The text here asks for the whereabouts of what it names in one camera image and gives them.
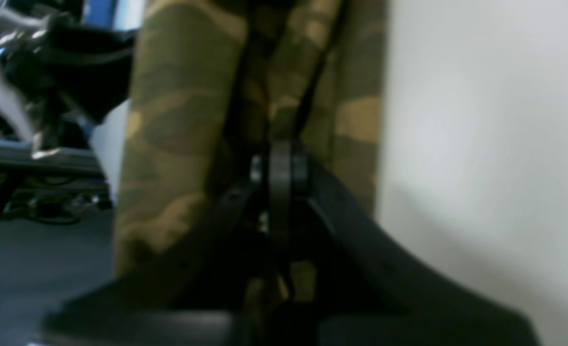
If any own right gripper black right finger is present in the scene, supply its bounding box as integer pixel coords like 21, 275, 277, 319
290, 142, 540, 346

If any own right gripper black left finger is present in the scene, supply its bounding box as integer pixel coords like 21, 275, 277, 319
39, 142, 292, 346

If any camouflage T-shirt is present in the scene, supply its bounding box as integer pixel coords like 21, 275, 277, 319
113, 0, 389, 275

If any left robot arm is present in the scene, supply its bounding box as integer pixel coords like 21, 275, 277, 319
1, 0, 312, 275

